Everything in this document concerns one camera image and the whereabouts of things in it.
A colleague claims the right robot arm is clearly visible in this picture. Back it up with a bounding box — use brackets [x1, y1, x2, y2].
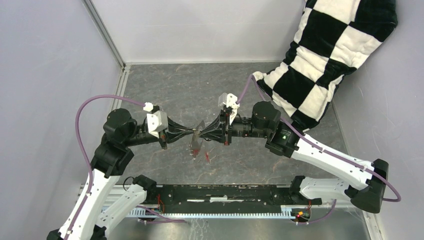
[199, 101, 389, 214]

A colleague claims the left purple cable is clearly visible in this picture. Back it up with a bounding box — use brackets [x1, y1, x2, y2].
[62, 94, 188, 240]

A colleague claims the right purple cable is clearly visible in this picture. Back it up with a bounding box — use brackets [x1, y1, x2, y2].
[236, 74, 402, 226]

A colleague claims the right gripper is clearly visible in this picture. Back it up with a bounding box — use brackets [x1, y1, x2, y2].
[199, 109, 270, 146]

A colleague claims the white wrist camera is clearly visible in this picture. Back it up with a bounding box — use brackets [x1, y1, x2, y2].
[218, 92, 240, 125]
[146, 110, 168, 138]

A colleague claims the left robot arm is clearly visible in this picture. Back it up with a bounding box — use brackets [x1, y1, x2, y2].
[47, 106, 195, 240]

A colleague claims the white slotted cable duct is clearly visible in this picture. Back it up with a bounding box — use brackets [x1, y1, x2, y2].
[127, 207, 295, 220]

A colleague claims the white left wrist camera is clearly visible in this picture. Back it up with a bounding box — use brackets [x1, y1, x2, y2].
[146, 110, 168, 138]

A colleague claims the purple cable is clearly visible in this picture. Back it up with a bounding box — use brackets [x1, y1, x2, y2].
[62, 94, 188, 240]
[236, 74, 402, 226]

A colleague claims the large metal keyring plate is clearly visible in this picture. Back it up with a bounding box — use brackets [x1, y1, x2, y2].
[189, 120, 206, 160]

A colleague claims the aluminium frame rail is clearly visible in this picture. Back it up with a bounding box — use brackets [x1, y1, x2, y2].
[75, 184, 376, 209]

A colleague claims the black and white checkered blanket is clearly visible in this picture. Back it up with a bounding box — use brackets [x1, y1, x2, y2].
[253, 0, 398, 131]

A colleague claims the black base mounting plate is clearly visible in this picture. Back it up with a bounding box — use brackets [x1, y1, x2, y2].
[141, 184, 323, 214]

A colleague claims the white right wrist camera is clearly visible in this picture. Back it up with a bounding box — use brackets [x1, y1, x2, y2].
[218, 92, 240, 125]

